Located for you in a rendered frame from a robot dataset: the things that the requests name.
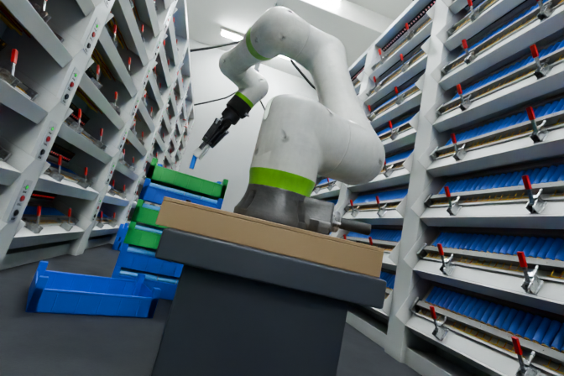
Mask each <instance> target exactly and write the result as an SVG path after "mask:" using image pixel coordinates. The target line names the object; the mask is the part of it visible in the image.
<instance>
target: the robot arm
mask: <svg viewBox="0 0 564 376"><path fill-rule="evenodd" d="M279 55H282V56H284V57H286V58H289V59H291V60H293V61H294V62H296V63H298V64H299V65H301V66H303V67H304V68H306V69H307V70H308V71H309V72H310V74H311V78H312V80H313V82H314V85H315V88H316V93H317V96H318V99H319V102H317V101H315V100H313V99H311V98H309V97H304V96H301V95H296V94H281V95H278V96H276V97H273V98H271V99H270V100H269V102H268V103H267V105H266V108H265V111H264V116H263V120H262V122H261V126H260V130H259V133H258V139H257V142H256V145H255V149H254V152H253V158H252V162H251V165H250V169H249V182H248V188H247V190H246V192H245V194H244V196H243V198H242V199H241V201H240V202H239V203H238V204H237V205H236V206H235V207H234V211H233V213H237V214H241V215H244V216H248V217H254V218H258V219H262V220H265V221H269V222H276V223H279V224H283V225H286V226H290V227H297V228H300V229H304V230H307V231H311V232H318V233H321V234H326V235H329V233H330V232H337V231H338V229H339V228H340V229H343V230H347V231H350V232H357V233H361V234H364V235H369V234H370V233H371V227H372V226H371V224H368V223H365V222H358V221H354V220H351V219H347V218H343V217H342V215H341V213H340V212H339V211H334V206H335V203H332V202H329V201H322V200H318V199H315V198H311V197H310V196H311V192H312V191H313V189H314V187H315V184H316V177H317V174H318V175H322V176H325V177H327V178H330V179H333V180H337V181H339V182H342V183H344V184H347V185H363V184H366V183H368V182H370V181H371V180H373V179H375V178H376V177H377V176H378V175H379V173H380V172H381V170H382V168H383V167H384V161H385V150H384V146H383V144H382V142H381V140H380V139H379V137H378V135H377V134H376V133H375V131H374V130H373V127H372V125H371V124H370V122H369V120H368V118H367V116H366V115H365V113H364V111H363V108H362V106H361V104H360V102H359V100H358V97H357V94H356V92H355V90H354V87H353V83H352V80H351V76H350V74H349V70H348V66H347V56H346V50H345V48H344V45H343V44H342V42H341V41H340V40H339V39H338V38H336V37H334V36H332V35H329V34H327V33H325V32H323V31H321V30H319V29H317V28H315V27H313V26H312V25H310V24H308V23H307V22H306V21H305V20H304V19H302V18H301V17H300V16H298V15H297V14H296V13H294V12H293V11H291V10H290V9H288V8H286V7H281V6H278V7H273V8H270V9H268V10H267V11H266V12H265V13H263V14H262V15H261V16H260V17H259V19H258V20H257V21H256V22H255V23H254V24H253V25H252V26H250V27H249V28H248V30H247V32H246V34H245V35H244V36H243V38H242V39H241V41H240V42H239V43H238V44H237V45H236V46H235V47H233V48H232V49H231V50H229V51H226V52H224V53H223V54H222V55H221V57H220V59H219V63H218V64H219V69H220V71H221V73H222V74H223V75H224V76H225V77H227V78H228V79H229V80H230V81H232V82H233V83H234V84H235V85H236V86H237V87H238V91H237V92H236V93H235V94H234V96H233V97H232V98H231V99H230V100H229V101H227V104H226V106H227V107H226V108H225V109H224V110H223V112H222V117H221V118H220V119H218V118H217V117H216V118H215V120H214V122H213V124H212V125H211V126H210V127H209V129H208V130H207V132H206V133H205V135H204V136H203V139H202V140H203V142H202V143H201V144H200V145H199V146H198V148H197V149H196V150H195V151H194V152H193V155H195V156H196V157H197V158H198V159H201V158H202V157H203V156H204V155H205V154H206V152H207V151H208V150H209V149H210V148H214V147H215V146H216V145H217V144H218V143H219V142H220V141H221V140H222V139H223V138H224V137H225V136H226V135H227V134H229V131H228V129H229V128H230V127H231V125H236V124H237V123H238V121H239V120H240V118H241V119H244V118H245V117H248V118H249V115H248V113H249V112H250V111H251V109H252V108H253V107H254V106H255V105H256V104H257V103H258V102H259V101H260V100H261V99H263V98H264V97H265V96H266V95H267V93H268V90H269V84H268V82H267V81H266V79H265V78H264V77H263V76H262V75H260V74H259V73H258V72H257V71H256V70H255V69H254V68H253V67H252V66H254V65H257V64H259V63H262V62H265V61H268V60H272V59H273V58H275V57H277V56H279Z"/></svg>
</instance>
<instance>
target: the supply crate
mask: <svg viewBox="0 0 564 376"><path fill-rule="evenodd" d="M157 162H158V159H156V158H152V161H151V164H150V167H149V171H148V174H147V176H146V178H148V179H151V182H152V183H155V184H158V185H164V186H167V187H170V188H174V189H176V190H180V191H185V192H189V193H192V194H195V195H198V196H204V197H207V198H211V199H213V200H217V198H221V199H224V196H225V193H226V189H227V184H228V180H226V179H223V182H222V184H218V183H216V182H213V181H209V180H204V179H202V178H198V177H195V176H193V175H188V174H184V173H181V172H178V171H175V170H170V169H167V168H164V167H161V166H158V165H157Z"/></svg>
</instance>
